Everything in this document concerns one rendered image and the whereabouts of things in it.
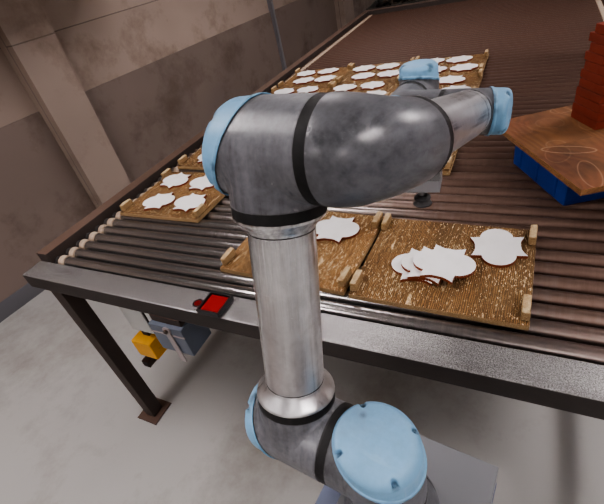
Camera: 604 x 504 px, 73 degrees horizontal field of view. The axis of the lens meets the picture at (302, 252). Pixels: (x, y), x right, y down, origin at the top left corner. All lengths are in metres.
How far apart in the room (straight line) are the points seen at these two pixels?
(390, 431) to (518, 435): 1.37
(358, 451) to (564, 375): 0.51
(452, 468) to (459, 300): 0.38
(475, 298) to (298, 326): 0.60
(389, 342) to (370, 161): 0.65
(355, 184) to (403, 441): 0.35
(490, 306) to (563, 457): 1.00
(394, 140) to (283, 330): 0.27
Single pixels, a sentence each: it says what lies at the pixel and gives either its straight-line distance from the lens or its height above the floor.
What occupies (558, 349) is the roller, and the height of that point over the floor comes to 0.92.
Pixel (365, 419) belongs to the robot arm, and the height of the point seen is 1.15.
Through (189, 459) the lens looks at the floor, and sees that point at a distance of 2.06.
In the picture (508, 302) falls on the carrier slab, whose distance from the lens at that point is 1.04.
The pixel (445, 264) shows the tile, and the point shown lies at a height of 0.97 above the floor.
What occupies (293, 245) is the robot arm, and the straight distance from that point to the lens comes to 0.47.
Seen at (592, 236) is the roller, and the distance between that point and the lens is 1.31.
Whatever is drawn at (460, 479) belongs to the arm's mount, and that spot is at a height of 0.92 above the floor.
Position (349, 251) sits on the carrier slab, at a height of 0.94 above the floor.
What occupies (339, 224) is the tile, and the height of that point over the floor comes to 0.95.
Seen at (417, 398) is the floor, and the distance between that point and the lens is 1.97.
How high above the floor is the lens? 1.67
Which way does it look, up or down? 36 degrees down
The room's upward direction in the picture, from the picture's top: 14 degrees counter-clockwise
